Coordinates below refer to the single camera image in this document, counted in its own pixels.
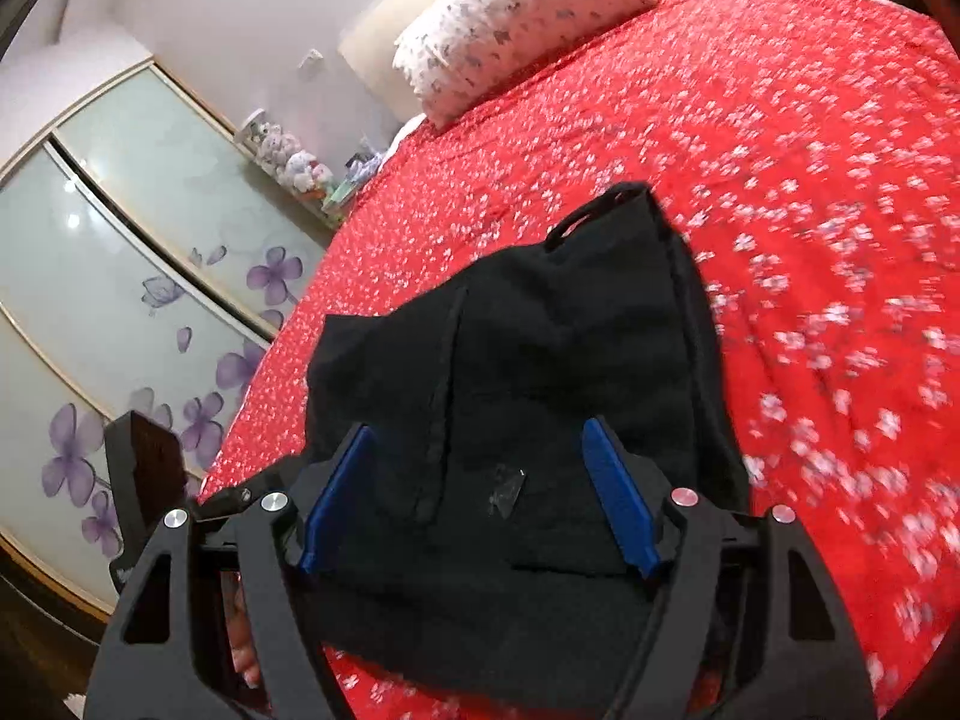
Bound beige headboard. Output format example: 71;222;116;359
337;0;452;122

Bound green yellow toy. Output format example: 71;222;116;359
321;172;362;220

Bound person's left hand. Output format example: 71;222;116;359
225;577;265;691

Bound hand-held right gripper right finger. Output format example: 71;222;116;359
582;415;878;720

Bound white floral pillow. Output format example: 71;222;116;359
394;0;665;130

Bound wardrobe with purple flower doors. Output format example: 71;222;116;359
0;56;336;620

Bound black pants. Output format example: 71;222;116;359
304;181;752;713

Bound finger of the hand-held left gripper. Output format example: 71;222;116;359
196;463;302;524

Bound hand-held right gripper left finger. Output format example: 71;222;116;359
82;424;377;720

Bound red floral bedspread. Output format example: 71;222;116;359
199;0;960;720

